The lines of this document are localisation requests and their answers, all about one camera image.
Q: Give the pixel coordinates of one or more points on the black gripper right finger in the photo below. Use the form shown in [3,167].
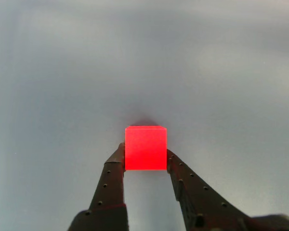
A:
[197,199]

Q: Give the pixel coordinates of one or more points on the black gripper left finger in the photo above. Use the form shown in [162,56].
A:
[108,192]

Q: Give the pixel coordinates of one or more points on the red cube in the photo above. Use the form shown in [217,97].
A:
[145,149]

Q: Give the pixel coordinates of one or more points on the dark grey table mat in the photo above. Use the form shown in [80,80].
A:
[62,72]

